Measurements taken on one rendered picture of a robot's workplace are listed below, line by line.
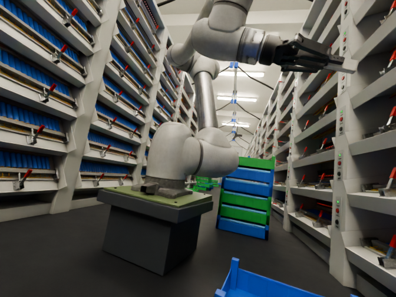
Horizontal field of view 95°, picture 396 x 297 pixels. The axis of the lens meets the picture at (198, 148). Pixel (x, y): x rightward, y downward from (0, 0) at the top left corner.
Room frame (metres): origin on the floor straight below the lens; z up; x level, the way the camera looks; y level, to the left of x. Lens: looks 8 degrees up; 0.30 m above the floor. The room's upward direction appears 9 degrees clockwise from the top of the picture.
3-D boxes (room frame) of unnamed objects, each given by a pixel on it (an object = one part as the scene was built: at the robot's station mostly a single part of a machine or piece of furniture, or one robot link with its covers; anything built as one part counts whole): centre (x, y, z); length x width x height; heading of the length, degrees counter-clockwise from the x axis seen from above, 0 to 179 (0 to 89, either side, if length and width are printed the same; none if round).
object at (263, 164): (1.21, -0.35, 0.44); 0.30 x 0.20 x 0.08; 74
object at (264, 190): (1.21, -0.35, 0.28); 0.30 x 0.20 x 0.08; 74
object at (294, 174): (1.39, -0.83, 0.85); 0.20 x 0.09 x 1.69; 78
